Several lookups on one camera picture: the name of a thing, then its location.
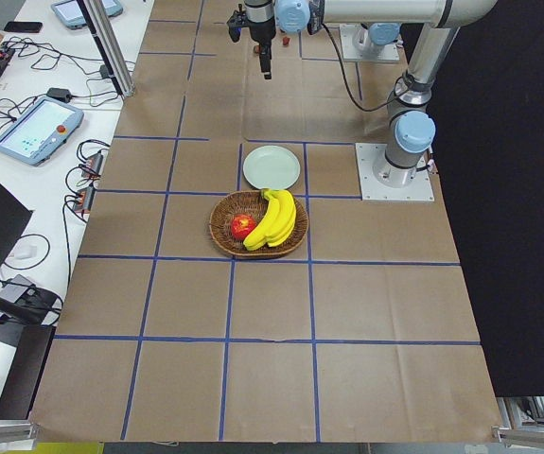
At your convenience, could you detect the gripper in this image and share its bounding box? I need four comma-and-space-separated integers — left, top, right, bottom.
227, 0, 276, 80

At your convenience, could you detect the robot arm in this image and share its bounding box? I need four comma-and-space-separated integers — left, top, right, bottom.
274, 0, 496, 188
227, 1, 401, 79

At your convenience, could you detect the light green plate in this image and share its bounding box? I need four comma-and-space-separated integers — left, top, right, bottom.
242, 145, 301, 189

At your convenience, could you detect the woven wicker basket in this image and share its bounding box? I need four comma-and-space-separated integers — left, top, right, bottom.
208, 189, 310, 260

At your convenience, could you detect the yellow banana bunch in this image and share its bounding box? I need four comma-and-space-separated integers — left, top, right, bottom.
243, 189, 296, 251

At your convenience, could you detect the red apple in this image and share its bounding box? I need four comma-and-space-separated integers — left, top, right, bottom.
230, 214, 257, 241

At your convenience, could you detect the far teach pendant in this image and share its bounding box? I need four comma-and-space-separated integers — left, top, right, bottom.
51, 0, 124, 29

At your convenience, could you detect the teach pendant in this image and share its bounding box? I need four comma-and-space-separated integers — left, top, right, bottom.
51, 0, 124, 29
0, 96, 84, 166

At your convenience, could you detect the usb hub box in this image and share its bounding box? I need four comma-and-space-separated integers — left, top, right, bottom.
83, 151, 104, 180

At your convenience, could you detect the black power adapter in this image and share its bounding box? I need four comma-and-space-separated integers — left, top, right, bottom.
46, 87, 73, 103

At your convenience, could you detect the brown paper table cover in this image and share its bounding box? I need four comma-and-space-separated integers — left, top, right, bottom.
31, 1, 500, 443

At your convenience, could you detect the near teach pendant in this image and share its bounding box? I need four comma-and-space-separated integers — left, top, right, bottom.
0, 96, 84, 166

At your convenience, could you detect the black smartphone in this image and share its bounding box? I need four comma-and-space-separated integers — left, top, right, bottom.
4, 21, 43, 33

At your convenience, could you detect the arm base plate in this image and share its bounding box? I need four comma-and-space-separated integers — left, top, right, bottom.
340, 23, 400, 63
355, 143, 434, 202

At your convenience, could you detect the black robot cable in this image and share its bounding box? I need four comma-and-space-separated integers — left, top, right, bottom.
321, 23, 398, 113

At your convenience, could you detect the aluminium frame post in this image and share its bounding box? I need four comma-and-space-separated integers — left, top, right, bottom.
78, 0, 135, 98

